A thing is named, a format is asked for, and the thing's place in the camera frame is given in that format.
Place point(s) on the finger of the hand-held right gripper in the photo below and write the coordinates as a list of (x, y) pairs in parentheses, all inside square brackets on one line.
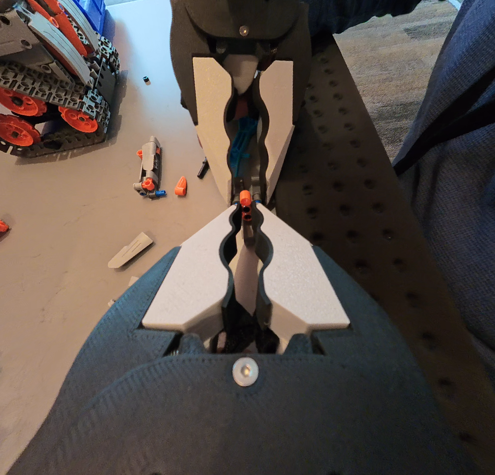
[(280, 104), (210, 96)]

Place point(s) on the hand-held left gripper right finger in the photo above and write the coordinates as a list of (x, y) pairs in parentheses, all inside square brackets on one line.
[(305, 289)]

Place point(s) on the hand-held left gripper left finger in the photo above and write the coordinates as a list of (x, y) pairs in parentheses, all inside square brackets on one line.
[(185, 289)]

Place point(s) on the grey orange brick claw assembly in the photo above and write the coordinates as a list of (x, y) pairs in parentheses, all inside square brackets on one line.
[(249, 235)]

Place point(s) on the grey white orange brick arm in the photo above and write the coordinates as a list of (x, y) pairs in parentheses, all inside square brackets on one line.
[(151, 162)]

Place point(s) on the orange pointed brick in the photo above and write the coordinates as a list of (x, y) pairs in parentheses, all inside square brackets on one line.
[(181, 187)]

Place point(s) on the cyan plastic brick tool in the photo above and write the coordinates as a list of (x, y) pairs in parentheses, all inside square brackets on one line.
[(241, 142)]

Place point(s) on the white curved blade panel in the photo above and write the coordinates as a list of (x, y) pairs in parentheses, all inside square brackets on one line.
[(129, 251)]

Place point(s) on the black pin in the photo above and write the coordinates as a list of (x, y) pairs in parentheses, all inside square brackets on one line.
[(203, 168)]

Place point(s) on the black perforated pad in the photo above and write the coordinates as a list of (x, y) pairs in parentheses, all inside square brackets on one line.
[(348, 212)]

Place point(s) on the grey tracked toy robot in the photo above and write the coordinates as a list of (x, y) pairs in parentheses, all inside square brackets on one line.
[(50, 77)]

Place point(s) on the orange wedge brick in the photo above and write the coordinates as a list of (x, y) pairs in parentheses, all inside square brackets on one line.
[(3, 226)]

